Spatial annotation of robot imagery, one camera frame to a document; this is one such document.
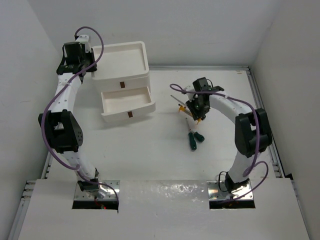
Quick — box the white three-drawer cabinet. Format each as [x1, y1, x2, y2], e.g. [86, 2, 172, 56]
[91, 41, 157, 123]

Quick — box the white drawer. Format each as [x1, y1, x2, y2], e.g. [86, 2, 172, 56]
[101, 86, 156, 123]

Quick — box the long green-handled screwdriver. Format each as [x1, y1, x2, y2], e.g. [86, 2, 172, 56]
[170, 95, 187, 107]

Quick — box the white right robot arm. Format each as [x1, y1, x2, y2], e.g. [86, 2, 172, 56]
[182, 77, 272, 193]

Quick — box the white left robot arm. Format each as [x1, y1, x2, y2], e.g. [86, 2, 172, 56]
[38, 41, 100, 198]

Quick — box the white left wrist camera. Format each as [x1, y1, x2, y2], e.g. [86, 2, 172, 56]
[75, 34, 92, 53]

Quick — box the short green-handled screwdriver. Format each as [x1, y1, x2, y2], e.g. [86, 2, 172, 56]
[189, 128, 205, 143]

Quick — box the slim green-handled screwdriver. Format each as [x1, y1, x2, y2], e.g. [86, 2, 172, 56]
[185, 118, 197, 151]

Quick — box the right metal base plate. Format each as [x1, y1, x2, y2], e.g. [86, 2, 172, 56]
[207, 180, 255, 201]

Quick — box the metal base plate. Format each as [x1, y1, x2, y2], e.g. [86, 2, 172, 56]
[73, 180, 120, 201]
[207, 180, 255, 201]

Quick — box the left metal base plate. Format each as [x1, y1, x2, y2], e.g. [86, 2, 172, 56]
[73, 180, 120, 201]

